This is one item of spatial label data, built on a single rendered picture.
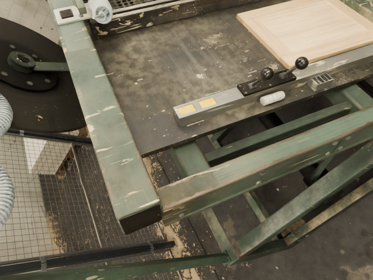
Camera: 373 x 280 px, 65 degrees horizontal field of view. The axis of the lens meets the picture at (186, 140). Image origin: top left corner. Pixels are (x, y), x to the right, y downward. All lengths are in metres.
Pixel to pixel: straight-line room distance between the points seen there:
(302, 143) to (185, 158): 0.33
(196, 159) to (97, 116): 0.30
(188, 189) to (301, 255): 1.81
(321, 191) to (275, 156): 0.73
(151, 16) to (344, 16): 0.81
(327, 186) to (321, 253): 0.96
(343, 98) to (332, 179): 0.45
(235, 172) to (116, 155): 0.30
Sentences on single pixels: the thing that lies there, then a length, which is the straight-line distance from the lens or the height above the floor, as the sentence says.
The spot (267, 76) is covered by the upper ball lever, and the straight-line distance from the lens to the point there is 0.86.
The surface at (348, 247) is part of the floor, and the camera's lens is 2.32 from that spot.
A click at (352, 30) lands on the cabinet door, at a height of 0.98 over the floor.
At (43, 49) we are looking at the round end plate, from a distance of 1.77.
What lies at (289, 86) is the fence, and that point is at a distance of 1.04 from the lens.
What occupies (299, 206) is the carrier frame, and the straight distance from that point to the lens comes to 1.55.
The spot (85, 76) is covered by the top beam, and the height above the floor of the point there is 1.83.
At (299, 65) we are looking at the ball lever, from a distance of 0.93.
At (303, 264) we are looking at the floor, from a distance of 2.45.
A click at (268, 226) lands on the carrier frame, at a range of 1.63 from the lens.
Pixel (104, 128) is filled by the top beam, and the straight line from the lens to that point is 0.78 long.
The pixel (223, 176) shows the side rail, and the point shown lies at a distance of 0.74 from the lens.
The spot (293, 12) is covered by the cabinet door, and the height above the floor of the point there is 1.08.
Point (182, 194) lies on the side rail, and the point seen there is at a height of 1.71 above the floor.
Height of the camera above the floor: 2.21
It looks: 45 degrees down
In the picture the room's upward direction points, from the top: 79 degrees counter-clockwise
